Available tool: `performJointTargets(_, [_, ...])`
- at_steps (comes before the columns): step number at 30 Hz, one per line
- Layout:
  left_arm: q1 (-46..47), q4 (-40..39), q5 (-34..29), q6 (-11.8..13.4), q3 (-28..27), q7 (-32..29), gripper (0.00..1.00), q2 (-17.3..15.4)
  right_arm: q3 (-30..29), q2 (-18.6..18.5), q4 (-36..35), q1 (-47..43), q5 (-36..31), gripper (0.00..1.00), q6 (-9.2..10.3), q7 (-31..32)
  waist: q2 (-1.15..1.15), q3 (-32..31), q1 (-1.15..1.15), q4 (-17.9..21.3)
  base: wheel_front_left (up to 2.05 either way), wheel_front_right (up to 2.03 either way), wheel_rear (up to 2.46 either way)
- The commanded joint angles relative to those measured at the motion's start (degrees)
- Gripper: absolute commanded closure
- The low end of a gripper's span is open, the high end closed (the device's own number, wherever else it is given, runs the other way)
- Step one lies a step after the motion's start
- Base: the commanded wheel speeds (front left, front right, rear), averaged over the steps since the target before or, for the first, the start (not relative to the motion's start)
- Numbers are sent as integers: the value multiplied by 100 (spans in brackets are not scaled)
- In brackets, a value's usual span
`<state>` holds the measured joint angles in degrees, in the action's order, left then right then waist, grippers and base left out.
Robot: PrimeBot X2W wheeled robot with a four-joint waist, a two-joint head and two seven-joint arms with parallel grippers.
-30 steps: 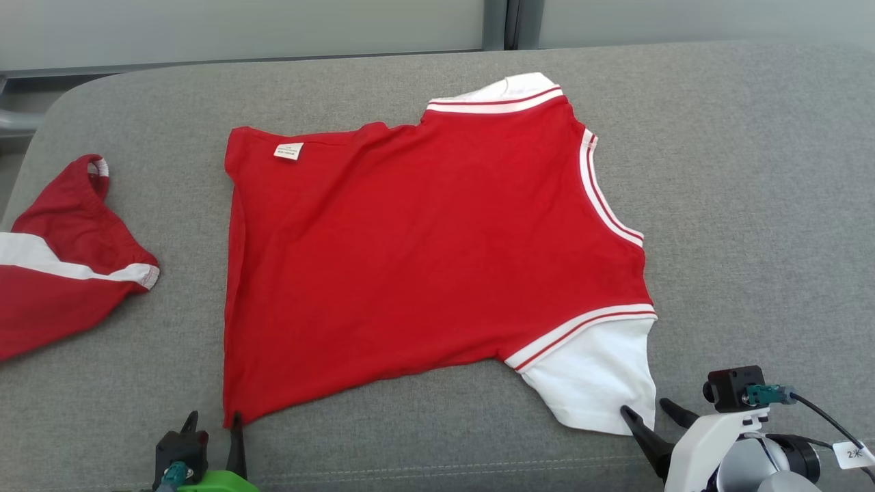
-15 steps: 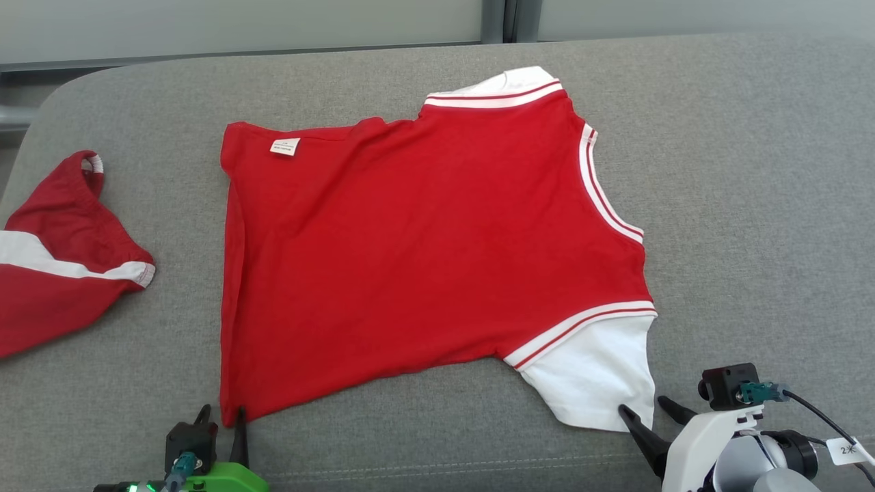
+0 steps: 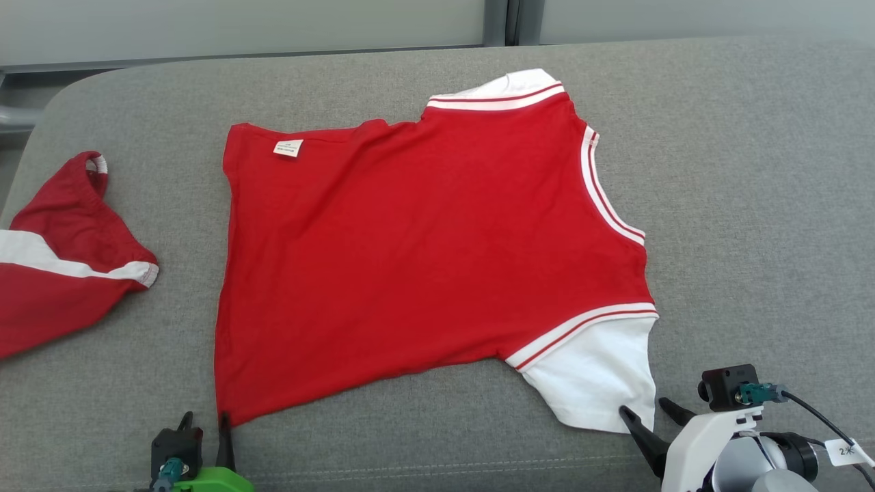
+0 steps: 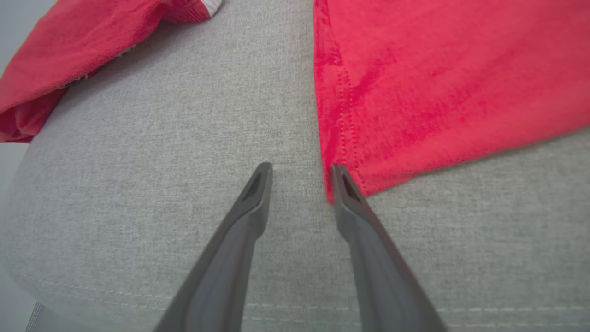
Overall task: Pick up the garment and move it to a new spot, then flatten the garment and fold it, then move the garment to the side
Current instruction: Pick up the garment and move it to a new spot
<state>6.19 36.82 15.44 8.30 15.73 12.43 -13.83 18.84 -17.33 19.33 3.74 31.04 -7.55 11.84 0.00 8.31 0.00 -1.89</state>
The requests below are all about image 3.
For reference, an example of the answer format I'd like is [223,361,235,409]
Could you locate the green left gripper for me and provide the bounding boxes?
[171,411,255,492]

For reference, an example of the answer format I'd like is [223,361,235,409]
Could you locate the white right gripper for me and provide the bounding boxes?
[619,398,765,492]

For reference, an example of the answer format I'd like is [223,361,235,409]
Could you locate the red shorts with white stripe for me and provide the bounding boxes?
[0,151,160,360]

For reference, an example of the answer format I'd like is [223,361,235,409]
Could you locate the red jersey with white sleeves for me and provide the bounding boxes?
[214,68,660,435]

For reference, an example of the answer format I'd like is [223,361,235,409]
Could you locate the teal left camera connector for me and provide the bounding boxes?
[152,458,187,492]

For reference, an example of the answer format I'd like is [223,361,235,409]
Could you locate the teal camera connector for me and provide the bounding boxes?
[738,383,788,405]
[152,458,187,492]

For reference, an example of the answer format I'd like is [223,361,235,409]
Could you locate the teal right camera connector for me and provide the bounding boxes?
[738,383,788,405]

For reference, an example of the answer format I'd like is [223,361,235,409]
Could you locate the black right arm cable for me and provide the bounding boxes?
[779,389,875,492]

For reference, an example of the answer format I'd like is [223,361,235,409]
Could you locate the white cable label tag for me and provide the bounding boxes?
[824,437,875,469]

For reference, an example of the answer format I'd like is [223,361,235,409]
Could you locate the grey double partition post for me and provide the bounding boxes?
[483,0,546,47]

